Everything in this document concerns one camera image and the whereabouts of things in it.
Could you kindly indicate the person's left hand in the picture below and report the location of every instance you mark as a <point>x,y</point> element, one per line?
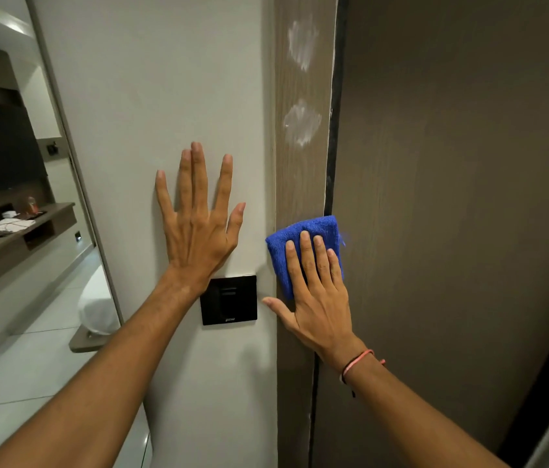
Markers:
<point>196,238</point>

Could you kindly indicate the person's right hand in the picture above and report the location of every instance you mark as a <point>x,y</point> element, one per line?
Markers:
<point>316,302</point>

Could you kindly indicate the person's right middle finger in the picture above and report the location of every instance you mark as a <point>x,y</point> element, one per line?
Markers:
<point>309,260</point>

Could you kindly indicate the person's left middle finger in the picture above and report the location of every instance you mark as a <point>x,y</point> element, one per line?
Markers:
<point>200,177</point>

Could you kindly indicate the person's right thumb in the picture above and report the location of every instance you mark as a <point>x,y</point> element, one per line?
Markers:
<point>279,310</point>

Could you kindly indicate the person's left little finger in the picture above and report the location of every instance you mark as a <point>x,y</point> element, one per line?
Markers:
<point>164,197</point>

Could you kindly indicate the person's left thumb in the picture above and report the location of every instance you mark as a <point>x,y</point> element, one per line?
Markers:
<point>236,224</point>

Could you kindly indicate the person's right little finger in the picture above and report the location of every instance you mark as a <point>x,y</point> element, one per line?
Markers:
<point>336,268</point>

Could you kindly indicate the blue microfiber cloth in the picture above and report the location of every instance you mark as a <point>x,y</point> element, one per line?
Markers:
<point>284,246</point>

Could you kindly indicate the person's right forearm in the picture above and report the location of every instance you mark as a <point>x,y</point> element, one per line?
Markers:
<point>416,419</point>

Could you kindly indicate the person's left forearm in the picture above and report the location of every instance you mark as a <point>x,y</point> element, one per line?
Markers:
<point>89,389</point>

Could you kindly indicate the brown wooden door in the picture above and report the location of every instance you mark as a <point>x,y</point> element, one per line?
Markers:
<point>450,214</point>

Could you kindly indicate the white round stool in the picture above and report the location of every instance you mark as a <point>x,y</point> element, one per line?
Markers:
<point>96,307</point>

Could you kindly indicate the small orange bottle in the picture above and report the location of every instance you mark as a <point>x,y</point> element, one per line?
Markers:
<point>32,205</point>

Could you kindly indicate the white small box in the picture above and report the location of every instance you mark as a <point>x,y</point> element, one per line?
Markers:
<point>10,214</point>

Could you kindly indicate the white papers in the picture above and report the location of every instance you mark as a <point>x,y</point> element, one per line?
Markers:
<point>9,225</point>

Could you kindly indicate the floating wooden shelf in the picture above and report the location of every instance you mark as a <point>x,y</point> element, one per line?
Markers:
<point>11,243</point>

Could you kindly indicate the black wall switch panel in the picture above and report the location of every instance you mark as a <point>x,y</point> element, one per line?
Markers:
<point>228,300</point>

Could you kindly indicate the wood grain door frame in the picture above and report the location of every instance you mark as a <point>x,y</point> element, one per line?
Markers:
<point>299,141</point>

